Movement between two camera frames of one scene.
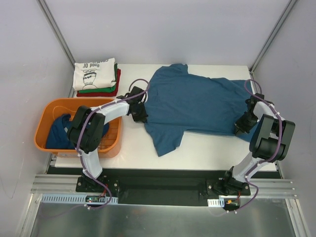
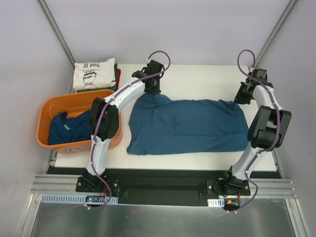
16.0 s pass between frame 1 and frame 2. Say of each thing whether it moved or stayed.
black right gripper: moved
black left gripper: moved
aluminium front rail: stayed
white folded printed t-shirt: stayed
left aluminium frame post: stayed
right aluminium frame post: stayed
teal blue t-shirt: moved
